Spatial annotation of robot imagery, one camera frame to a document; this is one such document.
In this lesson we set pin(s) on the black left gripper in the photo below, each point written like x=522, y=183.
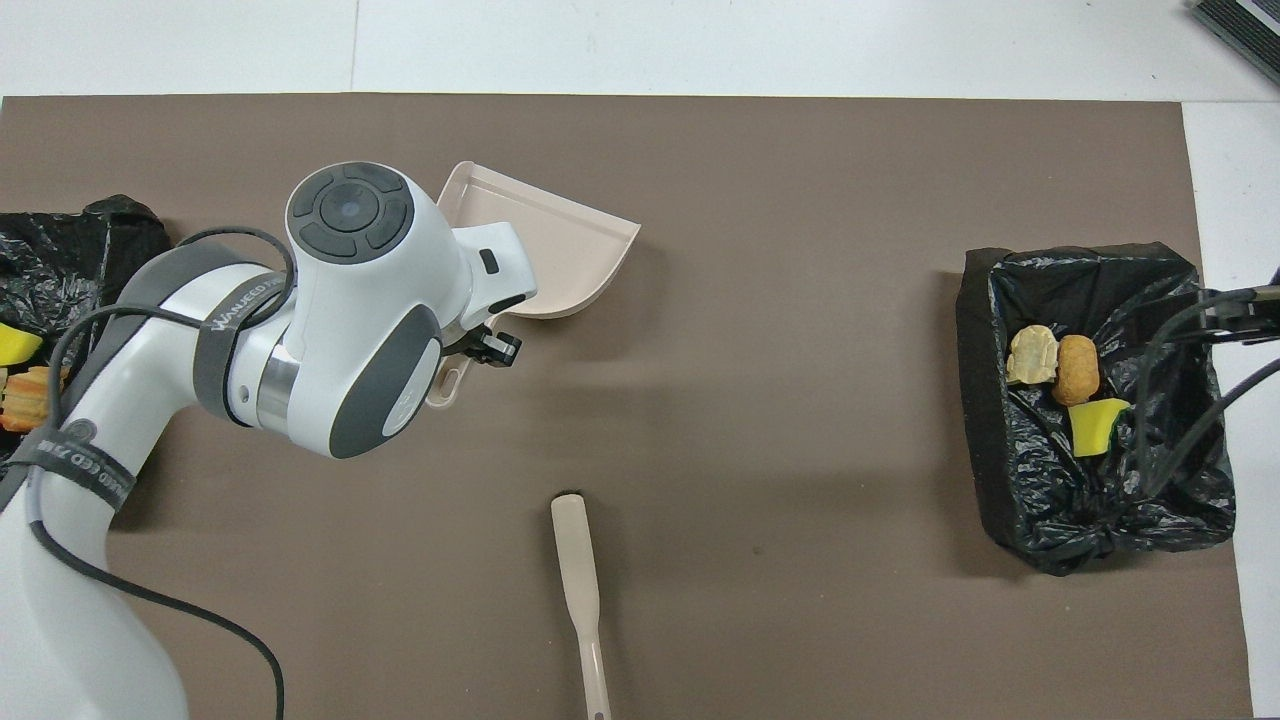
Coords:
x=495, y=348

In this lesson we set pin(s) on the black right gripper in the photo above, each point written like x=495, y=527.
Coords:
x=1245, y=315

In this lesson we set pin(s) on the beige plastic dustpan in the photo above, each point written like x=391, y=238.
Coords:
x=560, y=250

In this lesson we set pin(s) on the orange-brown sponge chunk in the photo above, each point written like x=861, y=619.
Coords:
x=1076, y=370

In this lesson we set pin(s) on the small notched yellow sponge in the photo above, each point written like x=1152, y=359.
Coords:
x=1096, y=425

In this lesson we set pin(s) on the pale beige sponge chunk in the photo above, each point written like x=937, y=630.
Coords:
x=25, y=400
x=1033, y=355

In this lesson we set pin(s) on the beige hand brush black bristles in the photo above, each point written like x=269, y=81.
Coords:
x=580, y=570

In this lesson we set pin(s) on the yellow sponge block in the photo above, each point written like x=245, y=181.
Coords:
x=15, y=345

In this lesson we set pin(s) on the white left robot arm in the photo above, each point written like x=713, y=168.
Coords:
x=370, y=280

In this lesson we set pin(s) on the black bag lined bin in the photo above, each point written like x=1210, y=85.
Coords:
x=1050, y=500
x=50, y=260

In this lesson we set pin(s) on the black ribbed object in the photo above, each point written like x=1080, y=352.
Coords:
x=1250, y=25

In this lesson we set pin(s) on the brown table mat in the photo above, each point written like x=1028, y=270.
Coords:
x=800, y=600

